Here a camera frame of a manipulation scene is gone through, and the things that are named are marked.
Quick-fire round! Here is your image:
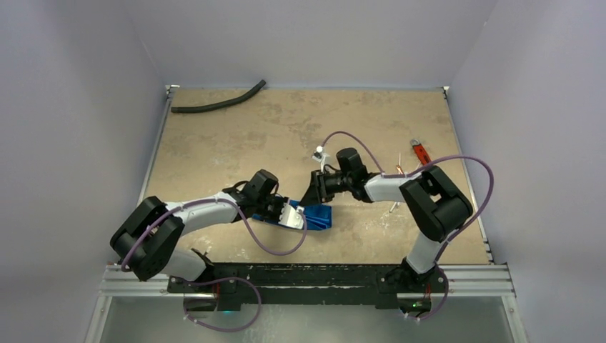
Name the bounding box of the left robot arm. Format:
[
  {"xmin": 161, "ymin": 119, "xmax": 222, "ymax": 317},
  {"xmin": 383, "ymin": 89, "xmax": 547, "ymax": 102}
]
[{"xmin": 109, "ymin": 169, "xmax": 303, "ymax": 292}]

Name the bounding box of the aluminium frame rail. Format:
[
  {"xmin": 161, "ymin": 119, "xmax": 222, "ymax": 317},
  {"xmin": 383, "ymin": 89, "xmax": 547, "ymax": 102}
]
[{"xmin": 99, "ymin": 263, "xmax": 515, "ymax": 299}]

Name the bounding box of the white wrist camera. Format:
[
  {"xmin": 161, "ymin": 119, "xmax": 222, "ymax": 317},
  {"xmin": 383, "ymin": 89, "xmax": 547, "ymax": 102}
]
[
  {"xmin": 311, "ymin": 145, "xmax": 331, "ymax": 172},
  {"xmin": 278, "ymin": 203, "xmax": 305, "ymax": 230}
]

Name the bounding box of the brown plastic utensil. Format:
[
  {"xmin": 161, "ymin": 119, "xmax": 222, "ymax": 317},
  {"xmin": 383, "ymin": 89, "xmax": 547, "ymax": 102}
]
[{"xmin": 396, "ymin": 153, "xmax": 404, "ymax": 175}]

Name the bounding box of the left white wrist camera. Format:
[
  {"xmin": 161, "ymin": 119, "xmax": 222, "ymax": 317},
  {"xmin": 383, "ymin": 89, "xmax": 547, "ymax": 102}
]
[{"xmin": 278, "ymin": 203, "xmax": 305, "ymax": 230}]

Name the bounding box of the blue cloth napkin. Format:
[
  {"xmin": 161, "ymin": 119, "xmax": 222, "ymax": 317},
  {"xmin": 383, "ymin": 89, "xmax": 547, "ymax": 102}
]
[{"xmin": 252, "ymin": 198, "xmax": 332, "ymax": 231}]

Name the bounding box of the black foam tube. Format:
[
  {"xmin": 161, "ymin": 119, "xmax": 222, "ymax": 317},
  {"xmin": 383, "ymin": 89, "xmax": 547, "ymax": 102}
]
[{"xmin": 171, "ymin": 79, "xmax": 267, "ymax": 114}]

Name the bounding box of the red handled adjustable wrench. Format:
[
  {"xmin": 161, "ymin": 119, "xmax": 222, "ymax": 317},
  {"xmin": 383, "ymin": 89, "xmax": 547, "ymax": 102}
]
[{"xmin": 410, "ymin": 139, "xmax": 431, "ymax": 166}]

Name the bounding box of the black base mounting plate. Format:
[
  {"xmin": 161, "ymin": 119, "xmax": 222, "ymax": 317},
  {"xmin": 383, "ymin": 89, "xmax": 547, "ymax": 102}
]
[{"xmin": 167, "ymin": 262, "xmax": 447, "ymax": 312}]

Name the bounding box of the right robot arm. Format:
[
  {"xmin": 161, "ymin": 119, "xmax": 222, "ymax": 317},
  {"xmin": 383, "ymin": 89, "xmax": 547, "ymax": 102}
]
[{"xmin": 299, "ymin": 148, "xmax": 473, "ymax": 291}]

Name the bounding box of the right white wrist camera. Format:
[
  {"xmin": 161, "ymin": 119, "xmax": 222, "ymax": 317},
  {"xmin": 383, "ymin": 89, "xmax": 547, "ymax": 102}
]
[{"xmin": 311, "ymin": 145, "xmax": 331, "ymax": 172}]

